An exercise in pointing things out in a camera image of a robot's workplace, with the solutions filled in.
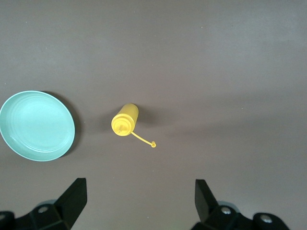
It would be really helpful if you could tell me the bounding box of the mint green plate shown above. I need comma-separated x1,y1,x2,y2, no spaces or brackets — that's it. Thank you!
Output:
0,90,76,162

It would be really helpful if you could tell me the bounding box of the yellow squeeze bottle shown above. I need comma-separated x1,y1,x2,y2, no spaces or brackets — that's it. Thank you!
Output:
111,103,157,149

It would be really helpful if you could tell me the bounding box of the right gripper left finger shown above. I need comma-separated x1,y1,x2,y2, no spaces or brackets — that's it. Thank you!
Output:
0,177,87,230

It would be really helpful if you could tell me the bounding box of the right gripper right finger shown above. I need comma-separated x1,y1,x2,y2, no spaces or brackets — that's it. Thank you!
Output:
190,179,288,230

